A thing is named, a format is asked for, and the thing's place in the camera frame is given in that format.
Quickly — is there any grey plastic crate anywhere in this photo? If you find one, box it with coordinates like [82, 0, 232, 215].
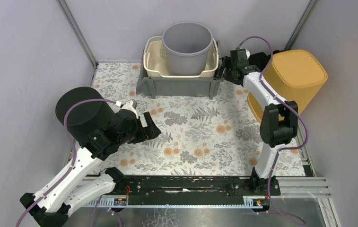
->
[136, 41, 225, 100]

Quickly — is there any grey round plastic bin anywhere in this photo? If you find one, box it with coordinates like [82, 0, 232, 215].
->
[162, 22, 213, 76]

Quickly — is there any black ribbed waste bin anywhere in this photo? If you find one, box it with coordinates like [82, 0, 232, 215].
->
[55, 87, 114, 146]

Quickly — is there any yellow slatted waste basket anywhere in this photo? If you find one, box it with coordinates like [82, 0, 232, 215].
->
[263, 50, 328, 114]

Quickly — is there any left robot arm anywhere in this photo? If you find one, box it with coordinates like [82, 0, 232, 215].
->
[20, 108, 161, 227]

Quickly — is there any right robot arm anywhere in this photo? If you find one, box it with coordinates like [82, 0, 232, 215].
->
[218, 56, 298, 195]

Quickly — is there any black crumpled cloth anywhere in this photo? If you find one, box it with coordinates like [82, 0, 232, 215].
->
[246, 50, 280, 76]

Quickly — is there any floral patterned table mat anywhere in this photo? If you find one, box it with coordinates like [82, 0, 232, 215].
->
[86, 62, 307, 177]

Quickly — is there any cream perforated plastic basket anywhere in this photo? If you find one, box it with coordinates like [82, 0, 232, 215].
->
[142, 35, 219, 78]

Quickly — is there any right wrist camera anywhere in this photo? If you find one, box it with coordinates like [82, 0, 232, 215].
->
[230, 48, 250, 68]

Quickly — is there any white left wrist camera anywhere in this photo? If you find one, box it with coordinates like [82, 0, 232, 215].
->
[115, 99, 138, 118]

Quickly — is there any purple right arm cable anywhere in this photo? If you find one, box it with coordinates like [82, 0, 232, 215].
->
[237, 36, 310, 227]

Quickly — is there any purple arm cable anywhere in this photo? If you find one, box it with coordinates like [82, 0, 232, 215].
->
[237, 36, 310, 227]
[16, 99, 117, 227]

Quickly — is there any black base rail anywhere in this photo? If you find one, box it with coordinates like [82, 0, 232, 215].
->
[69, 174, 282, 208]

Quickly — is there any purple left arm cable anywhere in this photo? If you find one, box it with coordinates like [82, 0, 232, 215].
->
[16, 99, 117, 227]

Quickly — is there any right aluminium frame post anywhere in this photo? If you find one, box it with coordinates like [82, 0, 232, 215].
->
[284, 0, 320, 51]

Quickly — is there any aluminium frame post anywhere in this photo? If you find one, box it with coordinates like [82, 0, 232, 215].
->
[284, 0, 320, 51]
[56, 0, 98, 67]

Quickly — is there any left aluminium frame post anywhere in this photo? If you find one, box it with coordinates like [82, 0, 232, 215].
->
[56, 0, 98, 67]

